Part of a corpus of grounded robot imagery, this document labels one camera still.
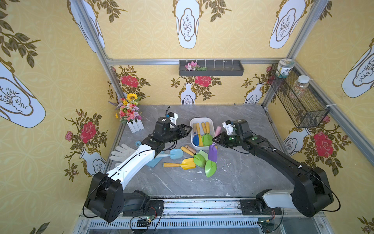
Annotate black wire basket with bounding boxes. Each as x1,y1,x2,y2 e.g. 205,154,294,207
268,64,330,128

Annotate blue small trowel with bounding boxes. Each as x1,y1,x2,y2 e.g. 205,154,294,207
192,123,199,146

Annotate jar with white lid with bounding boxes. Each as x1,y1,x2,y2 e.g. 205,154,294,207
290,75,310,98

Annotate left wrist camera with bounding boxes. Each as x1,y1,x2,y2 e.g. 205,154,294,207
166,112,178,126

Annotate pink flowers on shelf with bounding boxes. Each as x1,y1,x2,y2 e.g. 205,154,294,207
185,61,207,71

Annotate purple shovel pink handle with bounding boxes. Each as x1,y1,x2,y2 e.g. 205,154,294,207
208,126,222,162

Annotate dark wall shelf tray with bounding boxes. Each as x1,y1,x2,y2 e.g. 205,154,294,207
179,59,244,77

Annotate green trowel yellow handle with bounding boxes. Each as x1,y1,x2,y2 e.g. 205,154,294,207
201,122,208,146

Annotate white work glove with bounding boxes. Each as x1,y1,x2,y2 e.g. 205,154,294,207
109,144,139,169

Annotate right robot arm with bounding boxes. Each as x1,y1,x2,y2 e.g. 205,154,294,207
213,120,334,217

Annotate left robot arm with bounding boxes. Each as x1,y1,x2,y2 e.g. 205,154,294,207
83,117,193,223

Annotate flower pot white fence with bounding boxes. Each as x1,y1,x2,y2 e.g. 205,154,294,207
109,93,144,133

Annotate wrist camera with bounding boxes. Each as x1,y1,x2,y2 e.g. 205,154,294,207
166,112,178,126
222,120,236,135

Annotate green wide shovel yellow handle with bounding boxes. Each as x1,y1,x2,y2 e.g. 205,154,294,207
181,146,207,168

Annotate yellow scoop shovel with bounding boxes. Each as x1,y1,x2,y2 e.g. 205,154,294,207
163,158,196,170

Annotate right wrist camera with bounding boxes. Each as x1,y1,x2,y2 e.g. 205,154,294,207
222,120,236,135

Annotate light green shovel wooden handle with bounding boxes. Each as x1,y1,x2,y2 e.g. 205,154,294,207
185,145,208,161

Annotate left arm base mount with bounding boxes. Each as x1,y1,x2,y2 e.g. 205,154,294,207
122,190,165,217

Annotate light blue dustpan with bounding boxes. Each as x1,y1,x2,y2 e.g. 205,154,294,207
135,141,162,168

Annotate white storage box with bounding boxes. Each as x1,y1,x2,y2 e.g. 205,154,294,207
190,117,215,151

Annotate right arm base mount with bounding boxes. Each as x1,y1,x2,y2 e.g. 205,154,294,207
237,189,282,216

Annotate green pointed trowel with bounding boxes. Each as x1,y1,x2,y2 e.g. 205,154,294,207
205,160,217,178

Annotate jar with patterned lid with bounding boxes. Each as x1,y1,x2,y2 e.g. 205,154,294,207
275,58,295,79

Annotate light blue small shovel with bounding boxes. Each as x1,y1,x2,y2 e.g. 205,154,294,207
156,149,184,160

